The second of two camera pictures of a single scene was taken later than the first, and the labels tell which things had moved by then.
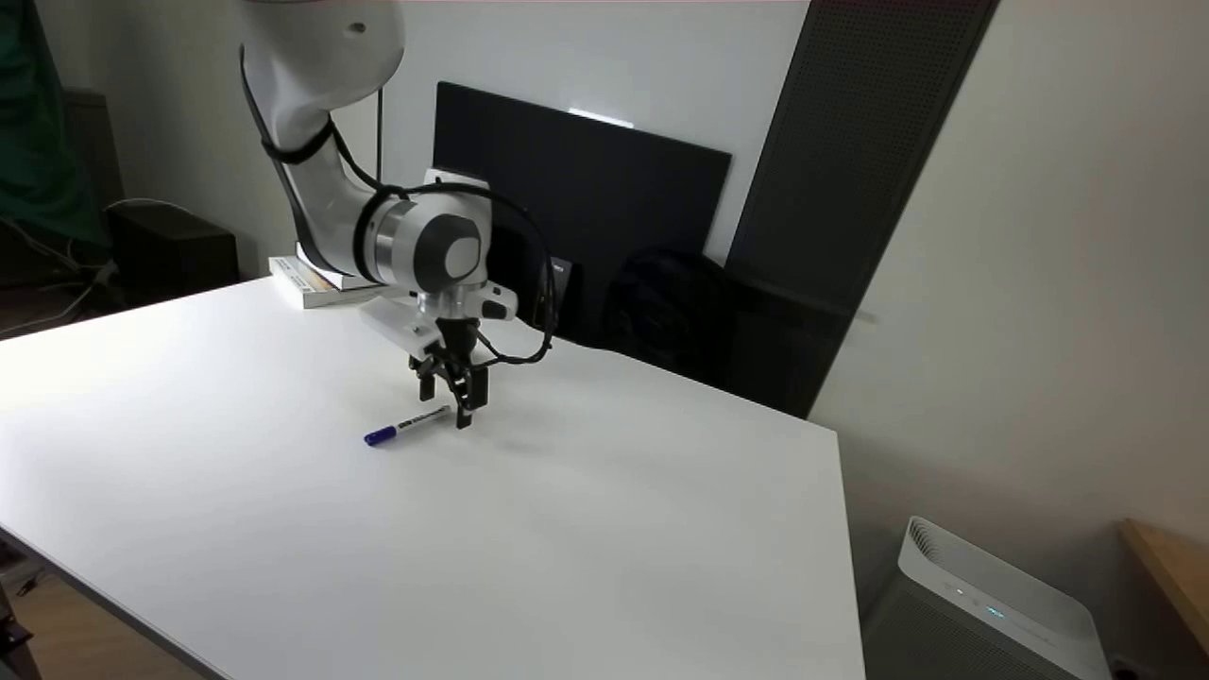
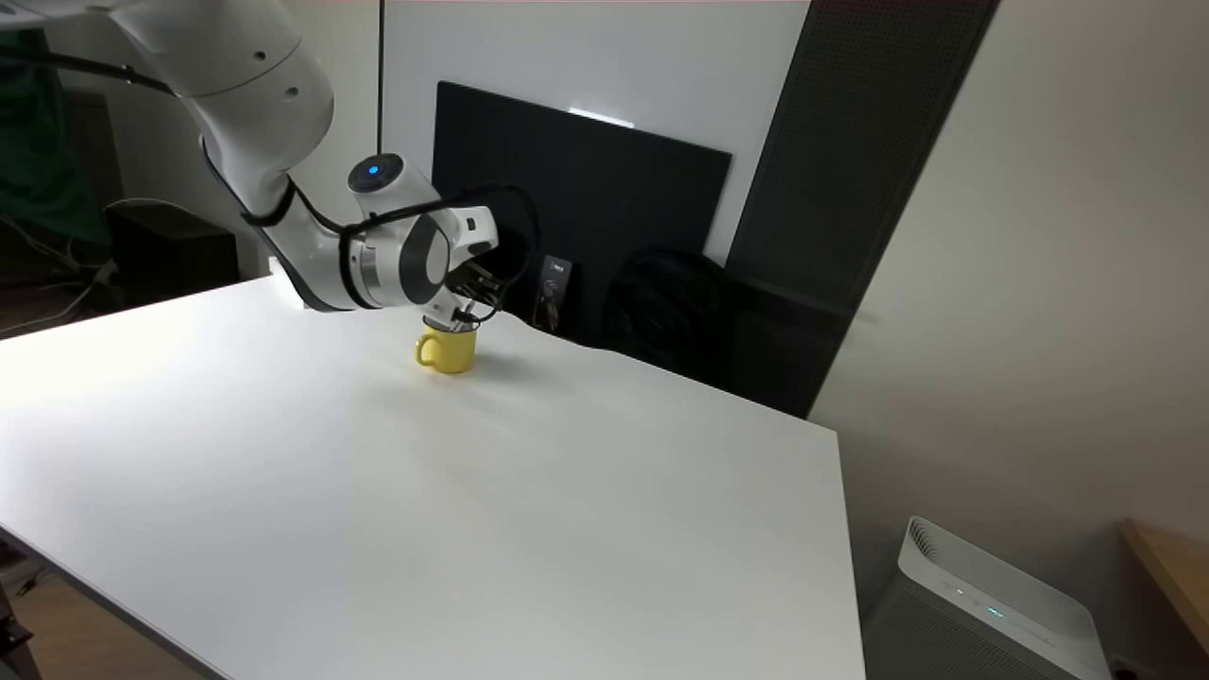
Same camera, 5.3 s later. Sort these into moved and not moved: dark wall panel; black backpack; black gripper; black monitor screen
Moved: black gripper
Not moved: dark wall panel; black backpack; black monitor screen
